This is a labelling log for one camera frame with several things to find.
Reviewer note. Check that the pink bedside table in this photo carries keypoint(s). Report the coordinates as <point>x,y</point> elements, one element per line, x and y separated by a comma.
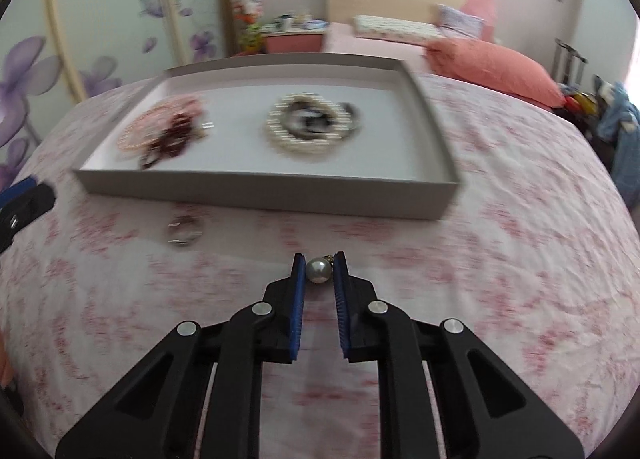
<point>294,40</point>

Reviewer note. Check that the plush toy display tube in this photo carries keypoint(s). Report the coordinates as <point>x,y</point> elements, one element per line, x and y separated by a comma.
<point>246,17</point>

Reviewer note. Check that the floral white pillow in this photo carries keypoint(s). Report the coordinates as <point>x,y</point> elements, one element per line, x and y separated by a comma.
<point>395,30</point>

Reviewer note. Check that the single pearl earring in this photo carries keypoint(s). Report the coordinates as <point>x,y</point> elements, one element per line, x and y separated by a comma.
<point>319,270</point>

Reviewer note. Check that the pink floral tablecloth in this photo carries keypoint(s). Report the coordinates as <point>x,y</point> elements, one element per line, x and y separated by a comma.
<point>538,255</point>

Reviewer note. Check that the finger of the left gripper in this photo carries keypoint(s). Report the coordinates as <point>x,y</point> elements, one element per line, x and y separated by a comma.
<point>21,204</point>

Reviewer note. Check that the lilac pillow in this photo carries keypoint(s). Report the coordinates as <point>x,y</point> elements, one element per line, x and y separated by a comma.
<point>460,23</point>

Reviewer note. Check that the grey cardboard tray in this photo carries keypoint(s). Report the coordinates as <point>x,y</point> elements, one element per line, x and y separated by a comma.
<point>305,132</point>

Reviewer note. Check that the pink bed with headboard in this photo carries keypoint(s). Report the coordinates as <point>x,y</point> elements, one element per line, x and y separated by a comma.
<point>340,36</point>

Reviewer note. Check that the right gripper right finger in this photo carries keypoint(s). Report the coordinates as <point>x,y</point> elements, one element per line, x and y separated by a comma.
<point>442,392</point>

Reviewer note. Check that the wardrobe with flower doors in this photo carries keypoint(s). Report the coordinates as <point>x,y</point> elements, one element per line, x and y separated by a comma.
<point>57,53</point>

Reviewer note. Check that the blue plush robe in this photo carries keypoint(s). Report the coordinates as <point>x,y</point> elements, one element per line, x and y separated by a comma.
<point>619,126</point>

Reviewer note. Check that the dark wooden chair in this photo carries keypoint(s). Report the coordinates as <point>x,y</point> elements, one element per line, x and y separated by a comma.
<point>568,65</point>

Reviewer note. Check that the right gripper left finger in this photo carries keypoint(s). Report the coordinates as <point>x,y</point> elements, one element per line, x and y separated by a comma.
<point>199,389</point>

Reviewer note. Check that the folded orange duvet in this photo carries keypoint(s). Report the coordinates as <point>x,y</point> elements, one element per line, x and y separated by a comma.
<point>494,67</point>

